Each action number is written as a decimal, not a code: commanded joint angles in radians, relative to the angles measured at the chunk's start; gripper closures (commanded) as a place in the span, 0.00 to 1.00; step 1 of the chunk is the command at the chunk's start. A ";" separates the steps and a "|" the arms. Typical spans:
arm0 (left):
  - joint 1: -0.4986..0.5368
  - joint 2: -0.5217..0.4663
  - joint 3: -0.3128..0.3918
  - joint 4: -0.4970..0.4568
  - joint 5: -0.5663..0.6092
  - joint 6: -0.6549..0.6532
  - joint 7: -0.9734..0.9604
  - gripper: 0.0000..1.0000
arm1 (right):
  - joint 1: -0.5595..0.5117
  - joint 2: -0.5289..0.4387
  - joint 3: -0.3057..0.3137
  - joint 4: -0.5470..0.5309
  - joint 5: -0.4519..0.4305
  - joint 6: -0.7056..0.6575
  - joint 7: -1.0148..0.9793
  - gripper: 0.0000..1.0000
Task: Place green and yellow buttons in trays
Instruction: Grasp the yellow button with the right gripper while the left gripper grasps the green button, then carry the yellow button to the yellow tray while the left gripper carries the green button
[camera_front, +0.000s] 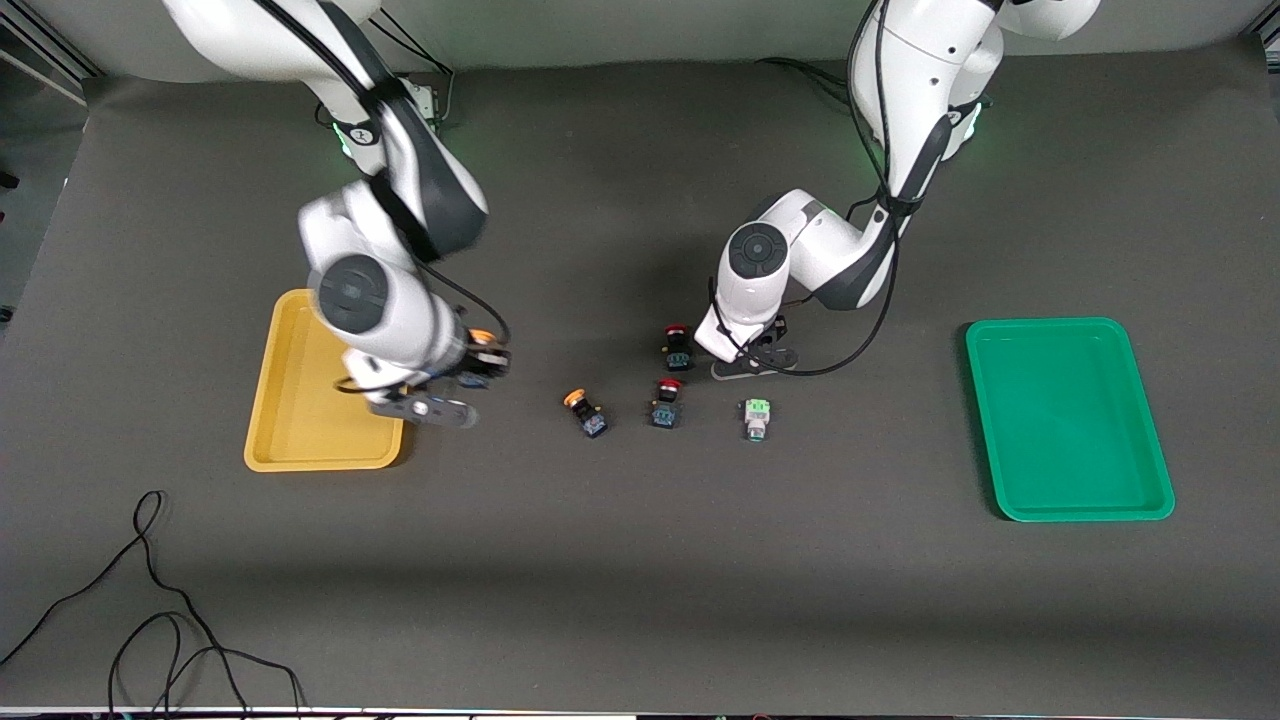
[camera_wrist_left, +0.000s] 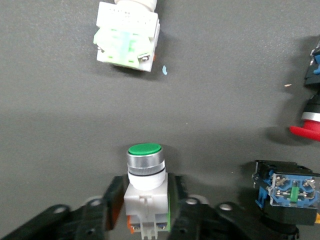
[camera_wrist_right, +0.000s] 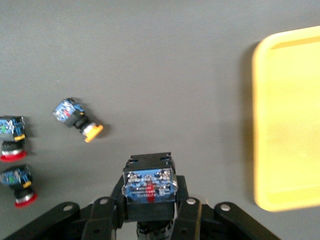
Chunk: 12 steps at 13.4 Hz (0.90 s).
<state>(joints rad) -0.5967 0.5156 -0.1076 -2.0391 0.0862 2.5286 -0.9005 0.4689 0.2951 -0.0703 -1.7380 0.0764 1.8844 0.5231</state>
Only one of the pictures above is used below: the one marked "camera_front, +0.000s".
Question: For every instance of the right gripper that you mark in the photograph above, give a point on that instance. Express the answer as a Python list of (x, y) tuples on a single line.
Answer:
[(481, 361)]

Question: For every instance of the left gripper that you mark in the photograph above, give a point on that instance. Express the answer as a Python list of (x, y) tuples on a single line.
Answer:
[(774, 329)]

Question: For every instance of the yellow push button switch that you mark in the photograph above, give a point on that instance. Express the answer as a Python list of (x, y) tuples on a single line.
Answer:
[(590, 420), (481, 338)]

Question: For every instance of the green push button switch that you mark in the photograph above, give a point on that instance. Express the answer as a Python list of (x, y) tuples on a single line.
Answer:
[(756, 415)]

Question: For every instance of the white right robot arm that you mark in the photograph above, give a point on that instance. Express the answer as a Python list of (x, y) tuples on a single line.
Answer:
[(350, 290)]

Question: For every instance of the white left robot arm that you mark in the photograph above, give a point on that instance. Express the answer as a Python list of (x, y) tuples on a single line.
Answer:
[(760, 250)]

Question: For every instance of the yellow plastic tray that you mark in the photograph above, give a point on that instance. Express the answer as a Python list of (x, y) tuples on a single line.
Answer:
[(300, 430)]

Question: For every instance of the dark grey table cloth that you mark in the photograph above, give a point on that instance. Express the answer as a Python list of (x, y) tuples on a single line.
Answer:
[(640, 600)]

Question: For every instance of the green plastic tray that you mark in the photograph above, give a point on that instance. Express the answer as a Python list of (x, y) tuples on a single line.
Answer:
[(1070, 450)]

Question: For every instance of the red push button switch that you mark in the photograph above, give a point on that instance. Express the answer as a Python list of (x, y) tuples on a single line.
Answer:
[(666, 412), (677, 355)]

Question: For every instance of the aluminium frame rail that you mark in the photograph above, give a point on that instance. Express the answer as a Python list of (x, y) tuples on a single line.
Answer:
[(50, 45)]

